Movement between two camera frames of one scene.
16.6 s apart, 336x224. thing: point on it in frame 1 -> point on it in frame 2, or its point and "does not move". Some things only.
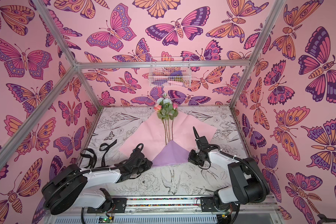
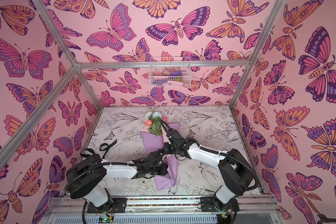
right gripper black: x=201 y=143 -> x=169 y=133
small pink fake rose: x=175 y=113 -> x=164 y=118
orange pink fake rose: x=158 y=108 -> x=148 y=122
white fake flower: x=165 y=101 -> x=154 y=114
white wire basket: x=170 y=72 does not move
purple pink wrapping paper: x=149 y=131 -> x=154 y=144
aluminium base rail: x=170 y=210 does not move
